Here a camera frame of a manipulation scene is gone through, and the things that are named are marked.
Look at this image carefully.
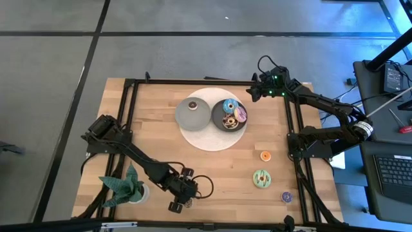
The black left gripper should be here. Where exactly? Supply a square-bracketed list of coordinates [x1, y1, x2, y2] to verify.
[166, 166, 200, 215]

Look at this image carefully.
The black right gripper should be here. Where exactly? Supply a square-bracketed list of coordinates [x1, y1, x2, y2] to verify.
[245, 65, 292, 103]

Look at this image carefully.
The pink frosted donut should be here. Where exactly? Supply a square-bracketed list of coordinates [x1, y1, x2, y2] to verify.
[233, 106, 248, 124]

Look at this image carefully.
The large chocolate sprinkled donut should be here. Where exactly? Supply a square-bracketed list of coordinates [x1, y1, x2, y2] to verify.
[222, 113, 239, 131]

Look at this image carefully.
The green chocolate drizzle donut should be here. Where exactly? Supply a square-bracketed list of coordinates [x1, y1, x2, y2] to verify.
[252, 169, 272, 189]

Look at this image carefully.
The blue frosted donut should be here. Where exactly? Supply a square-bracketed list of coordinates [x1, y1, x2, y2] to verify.
[222, 98, 239, 114]

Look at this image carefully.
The white plant pot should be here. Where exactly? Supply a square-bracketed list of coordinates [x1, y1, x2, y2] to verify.
[127, 182, 151, 205]

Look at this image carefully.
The dark grey plate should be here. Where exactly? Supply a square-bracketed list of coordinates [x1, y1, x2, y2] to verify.
[211, 98, 248, 133]

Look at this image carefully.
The white round woven mat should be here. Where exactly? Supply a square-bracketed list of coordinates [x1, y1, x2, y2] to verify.
[178, 86, 248, 152]

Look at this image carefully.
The green artificial plant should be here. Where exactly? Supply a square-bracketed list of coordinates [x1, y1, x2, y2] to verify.
[98, 162, 145, 209]

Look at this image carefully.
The light grey plate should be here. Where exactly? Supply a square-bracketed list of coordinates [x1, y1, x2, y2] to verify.
[174, 96, 212, 132]

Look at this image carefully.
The white paper sheet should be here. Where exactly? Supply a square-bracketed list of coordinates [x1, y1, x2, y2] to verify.
[330, 151, 346, 170]

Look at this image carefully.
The dark grey side desk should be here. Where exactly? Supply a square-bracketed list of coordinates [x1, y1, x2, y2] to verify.
[352, 59, 412, 144]

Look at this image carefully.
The white rod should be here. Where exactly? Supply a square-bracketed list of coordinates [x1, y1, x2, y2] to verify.
[366, 85, 412, 118]

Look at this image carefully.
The black power adapter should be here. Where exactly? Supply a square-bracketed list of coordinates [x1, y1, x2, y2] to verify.
[382, 63, 404, 94]

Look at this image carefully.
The black pole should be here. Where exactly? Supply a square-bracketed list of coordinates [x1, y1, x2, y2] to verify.
[366, 27, 412, 72]

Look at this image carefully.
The black laptop keyboard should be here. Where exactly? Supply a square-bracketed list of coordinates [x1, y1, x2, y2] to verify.
[372, 153, 412, 204]

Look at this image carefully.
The black floor object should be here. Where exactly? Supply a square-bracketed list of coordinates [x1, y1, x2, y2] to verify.
[0, 140, 26, 155]

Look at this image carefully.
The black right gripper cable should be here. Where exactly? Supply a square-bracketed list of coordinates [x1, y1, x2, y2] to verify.
[256, 55, 284, 78]

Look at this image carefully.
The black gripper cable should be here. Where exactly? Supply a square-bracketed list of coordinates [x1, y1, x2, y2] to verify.
[256, 55, 284, 78]
[192, 175, 215, 200]

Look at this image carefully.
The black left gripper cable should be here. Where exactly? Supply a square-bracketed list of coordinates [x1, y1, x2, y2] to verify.
[192, 175, 215, 200]

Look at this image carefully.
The black aluminium table frame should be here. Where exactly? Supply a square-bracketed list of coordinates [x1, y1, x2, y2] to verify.
[71, 76, 347, 232]

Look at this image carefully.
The red-handled screwdriver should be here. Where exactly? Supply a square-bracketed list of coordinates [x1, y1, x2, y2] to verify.
[388, 108, 412, 135]

